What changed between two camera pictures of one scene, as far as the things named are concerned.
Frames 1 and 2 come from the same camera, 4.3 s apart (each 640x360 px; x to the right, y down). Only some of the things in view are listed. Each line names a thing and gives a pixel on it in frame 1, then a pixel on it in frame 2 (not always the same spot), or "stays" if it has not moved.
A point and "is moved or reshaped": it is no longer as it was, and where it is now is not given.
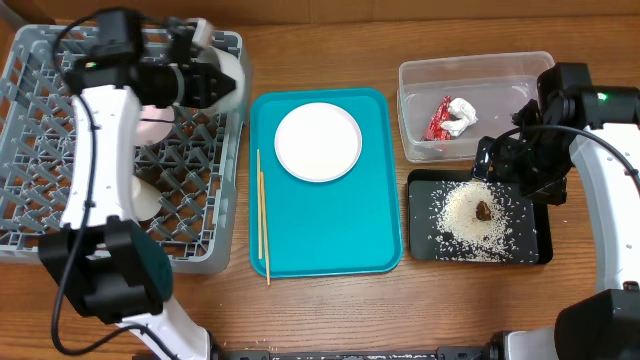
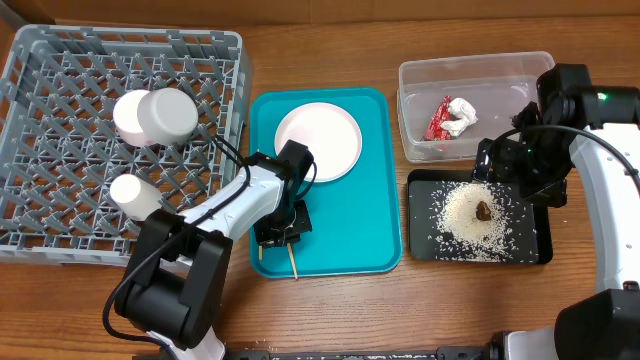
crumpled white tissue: x=464 y=110 stays
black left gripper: x=203 y=95 → x=269 y=237
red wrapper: x=435 y=131 stays
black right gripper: x=500 y=161 stays
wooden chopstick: x=265 y=223 is moved or reshaped
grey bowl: x=229 y=68 → x=167 y=116
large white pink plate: x=318 y=142 stays
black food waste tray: x=458 y=217 stays
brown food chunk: x=483 y=212 stays
